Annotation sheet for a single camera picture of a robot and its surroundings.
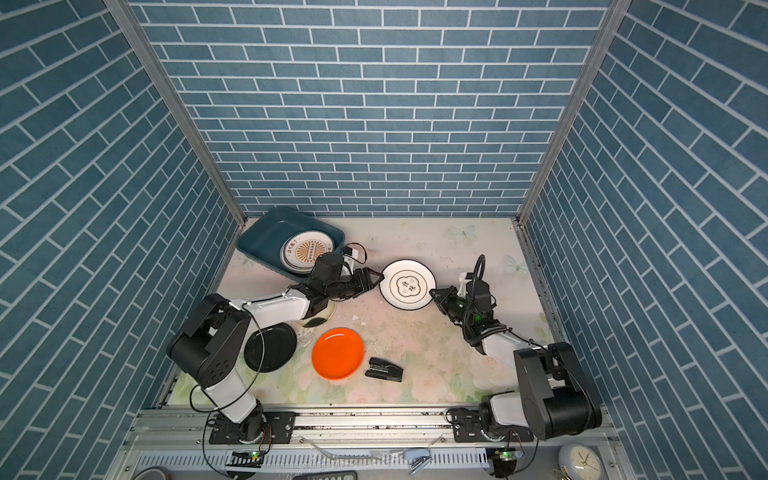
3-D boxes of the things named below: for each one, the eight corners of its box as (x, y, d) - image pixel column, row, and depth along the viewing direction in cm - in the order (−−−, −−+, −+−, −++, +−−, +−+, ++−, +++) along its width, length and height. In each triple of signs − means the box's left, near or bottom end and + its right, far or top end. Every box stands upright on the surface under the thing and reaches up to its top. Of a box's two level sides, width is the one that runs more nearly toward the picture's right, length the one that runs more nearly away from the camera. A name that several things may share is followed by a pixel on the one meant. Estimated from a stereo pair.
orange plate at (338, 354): (309, 380, 83) (307, 377, 81) (318, 330, 93) (316, 327, 91) (362, 380, 83) (361, 377, 81) (365, 331, 93) (365, 327, 91)
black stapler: (366, 375, 84) (365, 372, 82) (370, 359, 87) (369, 356, 85) (401, 383, 83) (401, 381, 81) (404, 366, 86) (404, 364, 84)
